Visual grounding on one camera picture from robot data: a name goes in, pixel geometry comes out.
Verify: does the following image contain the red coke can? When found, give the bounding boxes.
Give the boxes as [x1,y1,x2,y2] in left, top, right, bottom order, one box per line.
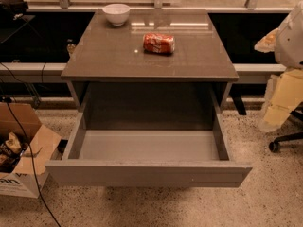
[143,33,175,54]

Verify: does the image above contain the small bottle behind cabinet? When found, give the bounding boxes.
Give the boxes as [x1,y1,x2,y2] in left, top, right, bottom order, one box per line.
[66,39,76,55]

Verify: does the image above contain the black office chair base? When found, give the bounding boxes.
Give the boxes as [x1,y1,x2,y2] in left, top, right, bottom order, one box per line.
[269,111,303,153]

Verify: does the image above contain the grey cabinet with glossy top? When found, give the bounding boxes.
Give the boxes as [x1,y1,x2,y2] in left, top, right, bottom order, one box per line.
[62,9,239,113]

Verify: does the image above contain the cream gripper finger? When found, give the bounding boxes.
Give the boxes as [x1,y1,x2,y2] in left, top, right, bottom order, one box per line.
[258,69,303,132]
[254,28,278,53]

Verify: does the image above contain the black cable on floor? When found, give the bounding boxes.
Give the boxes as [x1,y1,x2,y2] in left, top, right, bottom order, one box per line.
[0,61,62,227]

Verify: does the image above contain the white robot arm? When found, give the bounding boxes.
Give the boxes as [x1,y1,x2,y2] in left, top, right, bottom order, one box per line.
[254,1,303,132]

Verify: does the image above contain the open grey top drawer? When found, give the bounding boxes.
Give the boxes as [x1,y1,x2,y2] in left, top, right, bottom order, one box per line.
[45,82,253,188]

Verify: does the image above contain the white ceramic bowl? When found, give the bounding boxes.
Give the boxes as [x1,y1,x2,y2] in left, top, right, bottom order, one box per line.
[102,4,131,26]

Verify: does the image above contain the black bag on desk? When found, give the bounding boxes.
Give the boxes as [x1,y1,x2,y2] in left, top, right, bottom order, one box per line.
[0,0,28,20]

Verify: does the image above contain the snack bags in box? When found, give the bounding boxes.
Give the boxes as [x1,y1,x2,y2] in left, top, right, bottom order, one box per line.
[0,132,27,173]

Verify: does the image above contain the brown cardboard box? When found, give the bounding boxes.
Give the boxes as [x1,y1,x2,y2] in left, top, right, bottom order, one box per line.
[0,102,62,198]

